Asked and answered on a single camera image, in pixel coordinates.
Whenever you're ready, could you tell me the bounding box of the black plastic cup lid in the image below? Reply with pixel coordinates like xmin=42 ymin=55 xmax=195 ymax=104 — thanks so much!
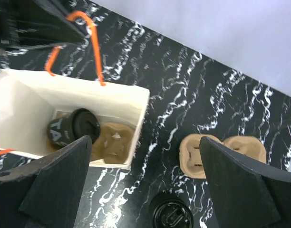
xmin=72 ymin=108 xmax=101 ymax=144

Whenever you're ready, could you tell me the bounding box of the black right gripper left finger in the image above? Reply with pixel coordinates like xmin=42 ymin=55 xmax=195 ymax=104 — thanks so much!
xmin=0 ymin=136 xmax=92 ymax=228

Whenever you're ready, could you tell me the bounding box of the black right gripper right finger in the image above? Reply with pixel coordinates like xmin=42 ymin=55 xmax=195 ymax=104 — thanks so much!
xmin=200 ymin=137 xmax=291 ymax=228

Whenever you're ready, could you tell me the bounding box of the cream bear paper bag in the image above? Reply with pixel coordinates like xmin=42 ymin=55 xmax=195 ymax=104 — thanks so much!
xmin=0 ymin=11 xmax=150 ymax=170

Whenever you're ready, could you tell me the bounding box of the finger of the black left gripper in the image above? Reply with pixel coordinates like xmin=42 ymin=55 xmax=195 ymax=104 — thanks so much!
xmin=0 ymin=0 xmax=86 ymax=51

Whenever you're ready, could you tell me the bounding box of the single black paper cup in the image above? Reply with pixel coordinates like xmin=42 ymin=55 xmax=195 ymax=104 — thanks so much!
xmin=46 ymin=115 xmax=76 ymax=149

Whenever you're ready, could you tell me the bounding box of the brown pulp cup carrier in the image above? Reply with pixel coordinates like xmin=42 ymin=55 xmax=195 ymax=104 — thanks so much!
xmin=90 ymin=122 xmax=135 ymax=166

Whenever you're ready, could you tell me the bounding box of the black cup stack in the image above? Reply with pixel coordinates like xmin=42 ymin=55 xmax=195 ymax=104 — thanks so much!
xmin=149 ymin=192 xmax=194 ymax=228

